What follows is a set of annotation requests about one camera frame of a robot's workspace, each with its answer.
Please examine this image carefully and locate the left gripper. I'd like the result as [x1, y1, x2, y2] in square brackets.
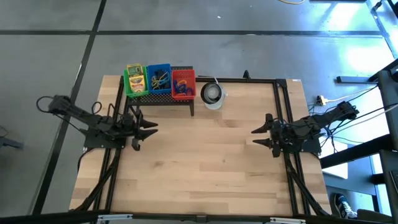
[123, 106, 159, 151]

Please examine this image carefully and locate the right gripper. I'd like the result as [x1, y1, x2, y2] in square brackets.
[251, 114, 286, 157]

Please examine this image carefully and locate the blue plastic basket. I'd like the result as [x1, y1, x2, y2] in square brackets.
[147, 63, 173, 95]

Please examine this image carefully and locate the red plastic basket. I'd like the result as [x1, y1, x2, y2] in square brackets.
[171, 68, 197, 101]

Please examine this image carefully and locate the green plastic basket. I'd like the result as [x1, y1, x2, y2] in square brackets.
[123, 63, 149, 99]

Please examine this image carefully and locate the yellow crayon box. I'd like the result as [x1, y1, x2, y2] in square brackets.
[128, 73, 146, 93]

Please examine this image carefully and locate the yellow rubber band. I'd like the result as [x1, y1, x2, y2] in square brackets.
[151, 74, 171, 90]

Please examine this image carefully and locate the yellow green pencil box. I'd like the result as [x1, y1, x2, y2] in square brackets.
[126, 63, 144, 77]

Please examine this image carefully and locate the black perforated metal shelf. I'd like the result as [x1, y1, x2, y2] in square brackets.
[126, 65, 196, 117]

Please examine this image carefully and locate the white cylindrical lamp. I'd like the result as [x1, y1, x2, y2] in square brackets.
[200, 81, 228, 110]

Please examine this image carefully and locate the person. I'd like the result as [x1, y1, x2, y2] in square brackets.
[333, 192, 389, 224]

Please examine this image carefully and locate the grey stand foot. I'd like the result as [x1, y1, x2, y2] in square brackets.
[0, 126, 24, 150]

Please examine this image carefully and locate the black aluminium rig frame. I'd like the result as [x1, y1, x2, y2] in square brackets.
[0, 76, 398, 224]

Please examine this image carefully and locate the silver aluminium bracket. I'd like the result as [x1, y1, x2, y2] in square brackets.
[96, 213, 134, 221]
[269, 217, 307, 223]

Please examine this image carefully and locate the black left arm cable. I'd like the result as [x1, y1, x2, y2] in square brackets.
[36, 95, 103, 115]

